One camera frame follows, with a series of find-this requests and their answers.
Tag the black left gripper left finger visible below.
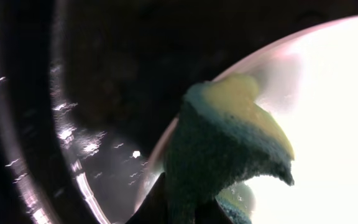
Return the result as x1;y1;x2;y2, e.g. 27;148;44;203
126;172;168;224

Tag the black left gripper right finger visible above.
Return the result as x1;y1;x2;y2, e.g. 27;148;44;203
195;199;233;224

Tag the green and yellow sponge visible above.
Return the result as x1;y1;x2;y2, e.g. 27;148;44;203
163;73;295;223

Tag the white plate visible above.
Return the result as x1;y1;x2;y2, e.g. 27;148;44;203
134;16;358;223

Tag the round black tray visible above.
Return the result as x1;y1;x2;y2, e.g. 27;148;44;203
0;1;358;223

